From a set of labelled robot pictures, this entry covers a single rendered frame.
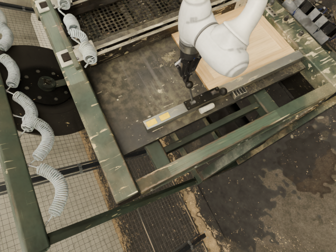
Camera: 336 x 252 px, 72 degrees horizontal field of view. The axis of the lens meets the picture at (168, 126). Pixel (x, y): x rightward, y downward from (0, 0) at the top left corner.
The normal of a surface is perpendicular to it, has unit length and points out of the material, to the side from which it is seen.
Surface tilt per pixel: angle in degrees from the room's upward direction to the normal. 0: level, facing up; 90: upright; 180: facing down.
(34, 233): 90
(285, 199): 0
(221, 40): 19
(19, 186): 90
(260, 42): 56
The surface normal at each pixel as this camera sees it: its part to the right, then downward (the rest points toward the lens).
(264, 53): 0.01, -0.39
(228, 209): -0.73, 0.13
